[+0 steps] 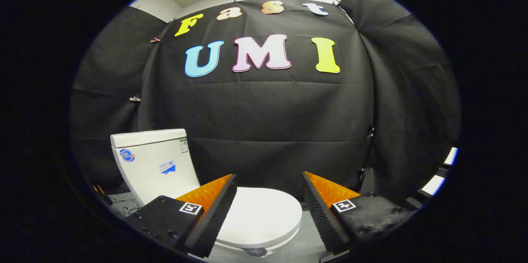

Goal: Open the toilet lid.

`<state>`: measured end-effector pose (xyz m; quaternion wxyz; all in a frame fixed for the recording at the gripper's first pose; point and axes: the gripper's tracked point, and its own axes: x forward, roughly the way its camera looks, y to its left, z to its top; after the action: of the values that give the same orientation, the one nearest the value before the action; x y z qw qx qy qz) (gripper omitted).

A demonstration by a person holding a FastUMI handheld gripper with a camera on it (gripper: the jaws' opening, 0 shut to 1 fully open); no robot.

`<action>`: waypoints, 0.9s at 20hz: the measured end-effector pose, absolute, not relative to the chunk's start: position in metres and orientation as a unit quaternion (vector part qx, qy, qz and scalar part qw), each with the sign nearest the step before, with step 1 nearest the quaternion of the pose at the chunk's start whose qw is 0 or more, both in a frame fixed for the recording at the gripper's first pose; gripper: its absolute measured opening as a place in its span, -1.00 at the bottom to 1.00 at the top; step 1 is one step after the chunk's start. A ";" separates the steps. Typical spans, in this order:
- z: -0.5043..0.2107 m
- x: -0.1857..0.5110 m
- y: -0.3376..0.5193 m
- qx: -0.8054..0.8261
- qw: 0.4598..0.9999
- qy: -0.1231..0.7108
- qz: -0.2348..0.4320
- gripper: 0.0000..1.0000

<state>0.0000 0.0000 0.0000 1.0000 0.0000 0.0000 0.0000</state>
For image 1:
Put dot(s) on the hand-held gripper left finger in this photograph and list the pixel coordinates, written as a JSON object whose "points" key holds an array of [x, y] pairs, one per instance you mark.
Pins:
{"points": [[214, 221]]}

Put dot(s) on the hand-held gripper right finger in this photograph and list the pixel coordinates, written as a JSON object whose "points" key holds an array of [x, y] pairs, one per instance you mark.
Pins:
{"points": [[326, 221]]}

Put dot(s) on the white toilet lid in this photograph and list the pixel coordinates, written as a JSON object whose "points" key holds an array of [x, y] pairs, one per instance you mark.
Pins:
{"points": [[264, 213]]}

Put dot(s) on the white ceramic toilet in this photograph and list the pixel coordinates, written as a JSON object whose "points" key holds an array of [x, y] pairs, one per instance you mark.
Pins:
{"points": [[152, 164]]}

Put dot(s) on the orange clamp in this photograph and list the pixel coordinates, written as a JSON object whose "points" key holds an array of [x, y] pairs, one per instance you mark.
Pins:
{"points": [[99, 189]]}

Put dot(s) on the black backdrop cloth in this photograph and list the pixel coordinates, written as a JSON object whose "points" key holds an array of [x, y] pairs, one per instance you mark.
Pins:
{"points": [[268, 110]]}

